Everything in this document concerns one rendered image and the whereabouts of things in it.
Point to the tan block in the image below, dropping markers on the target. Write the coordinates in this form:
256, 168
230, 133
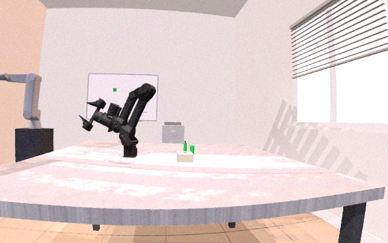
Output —
181, 157

